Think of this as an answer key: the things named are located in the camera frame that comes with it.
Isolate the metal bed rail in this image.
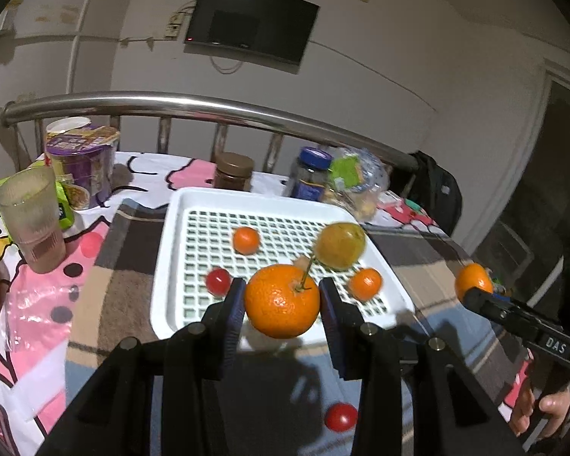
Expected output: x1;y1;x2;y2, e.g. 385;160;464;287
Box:
0;91;421;186

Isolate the pink printed bed sheet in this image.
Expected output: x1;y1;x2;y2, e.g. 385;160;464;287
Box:
0;151;452;456

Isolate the person's right hand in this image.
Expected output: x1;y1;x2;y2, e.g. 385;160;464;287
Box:
509;375;570;438

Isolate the clear plastic snack bag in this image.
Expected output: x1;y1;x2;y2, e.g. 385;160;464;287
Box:
323;148;390;223

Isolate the wall television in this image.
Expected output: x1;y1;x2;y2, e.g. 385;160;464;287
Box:
184;0;320;66

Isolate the green snack packet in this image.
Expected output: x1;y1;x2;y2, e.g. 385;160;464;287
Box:
0;161;91;231

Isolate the yellow-green mango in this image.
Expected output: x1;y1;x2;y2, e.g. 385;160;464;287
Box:
312;222;367;271

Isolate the tangerine with stem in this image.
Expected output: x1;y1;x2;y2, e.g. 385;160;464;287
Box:
244;256;321;339

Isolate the blue label jar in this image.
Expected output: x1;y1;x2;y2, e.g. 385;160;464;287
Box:
285;147;334;200

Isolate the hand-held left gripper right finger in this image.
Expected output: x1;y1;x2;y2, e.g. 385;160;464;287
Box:
317;277;528;456

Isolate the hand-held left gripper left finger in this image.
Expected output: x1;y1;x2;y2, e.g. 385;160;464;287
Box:
38;277;248;456

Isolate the white perforated plastic tray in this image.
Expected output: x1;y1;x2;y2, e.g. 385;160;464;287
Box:
150;187;416;347

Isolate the brown lid jar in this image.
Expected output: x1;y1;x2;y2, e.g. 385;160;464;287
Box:
212;152;255;194

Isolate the translucent plastic cup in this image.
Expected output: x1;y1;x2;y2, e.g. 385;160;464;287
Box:
0;166;67;275

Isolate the purple instant noodle cup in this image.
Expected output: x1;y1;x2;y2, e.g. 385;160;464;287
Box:
44;117;121;210

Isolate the plaid blanket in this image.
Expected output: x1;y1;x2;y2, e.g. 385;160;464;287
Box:
64;198;552;456

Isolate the small red cherry tomato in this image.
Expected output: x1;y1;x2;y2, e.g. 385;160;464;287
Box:
205;268;232;295

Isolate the large red cherry tomato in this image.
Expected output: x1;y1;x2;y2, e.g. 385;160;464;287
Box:
324;403;359;433

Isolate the dark door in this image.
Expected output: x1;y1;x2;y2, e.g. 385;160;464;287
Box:
470;59;570;314

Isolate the black backpack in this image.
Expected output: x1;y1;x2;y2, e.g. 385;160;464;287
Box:
392;151;463;237

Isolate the small orange tangerine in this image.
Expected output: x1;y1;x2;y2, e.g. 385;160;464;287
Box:
232;226;261;255

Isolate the wall socket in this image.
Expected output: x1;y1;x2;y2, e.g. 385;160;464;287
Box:
164;12;186;41

